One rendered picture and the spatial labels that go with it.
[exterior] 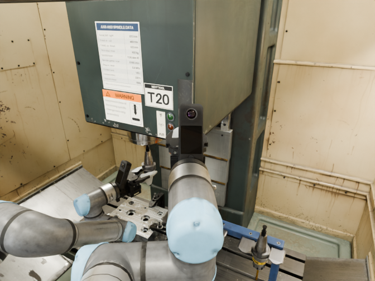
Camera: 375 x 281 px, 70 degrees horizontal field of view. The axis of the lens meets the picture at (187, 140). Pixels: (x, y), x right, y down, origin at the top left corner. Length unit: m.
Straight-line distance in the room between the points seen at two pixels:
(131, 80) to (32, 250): 0.52
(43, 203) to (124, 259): 1.70
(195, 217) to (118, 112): 0.63
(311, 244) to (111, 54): 1.75
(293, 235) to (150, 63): 1.66
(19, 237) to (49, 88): 1.40
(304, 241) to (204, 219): 1.78
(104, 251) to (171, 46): 0.52
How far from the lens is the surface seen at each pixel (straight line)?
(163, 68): 0.77
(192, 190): 0.39
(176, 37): 0.74
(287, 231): 2.14
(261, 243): 1.03
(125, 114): 0.90
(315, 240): 2.15
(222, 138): 1.48
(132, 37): 0.82
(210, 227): 0.35
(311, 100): 1.73
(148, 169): 1.20
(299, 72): 1.70
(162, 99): 0.80
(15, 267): 1.90
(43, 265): 1.90
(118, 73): 0.88
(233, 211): 1.75
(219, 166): 1.58
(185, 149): 0.49
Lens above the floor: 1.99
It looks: 25 degrees down
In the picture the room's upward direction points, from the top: straight up
